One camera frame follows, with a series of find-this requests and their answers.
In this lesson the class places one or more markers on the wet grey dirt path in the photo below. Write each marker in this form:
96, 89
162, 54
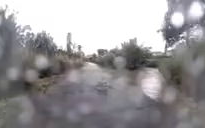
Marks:
100, 100

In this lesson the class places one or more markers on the grass verge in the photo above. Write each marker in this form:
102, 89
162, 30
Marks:
10, 110

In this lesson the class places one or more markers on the tall tree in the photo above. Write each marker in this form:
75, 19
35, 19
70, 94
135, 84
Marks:
186, 23

